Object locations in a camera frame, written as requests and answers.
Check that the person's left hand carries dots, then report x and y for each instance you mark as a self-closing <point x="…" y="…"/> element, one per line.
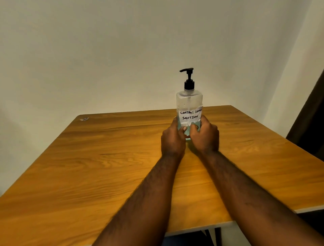
<point x="173" y="142"/>

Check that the person's right hand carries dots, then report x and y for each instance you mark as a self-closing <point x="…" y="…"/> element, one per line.
<point x="206" y="139"/>

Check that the person's right thumb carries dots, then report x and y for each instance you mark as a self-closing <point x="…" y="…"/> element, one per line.
<point x="193" y="127"/>

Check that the person's left thumb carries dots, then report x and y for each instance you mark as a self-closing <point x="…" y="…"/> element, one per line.
<point x="182" y="129"/>

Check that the clear pump bottle white label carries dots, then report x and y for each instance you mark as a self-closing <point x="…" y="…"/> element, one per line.
<point x="189" y="106"/>

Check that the person's right forearm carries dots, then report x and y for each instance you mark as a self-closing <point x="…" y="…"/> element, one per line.
<point x="253" y="202"/>

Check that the person's left forearm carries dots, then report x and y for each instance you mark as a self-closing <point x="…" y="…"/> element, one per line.
<point x="141" y="202"/>

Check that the dark table leg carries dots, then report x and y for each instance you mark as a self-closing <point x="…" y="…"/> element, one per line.
<point x="212" y="237"/>

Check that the dark curtain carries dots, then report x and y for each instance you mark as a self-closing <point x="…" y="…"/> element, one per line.
<point x="310" y="121"/>

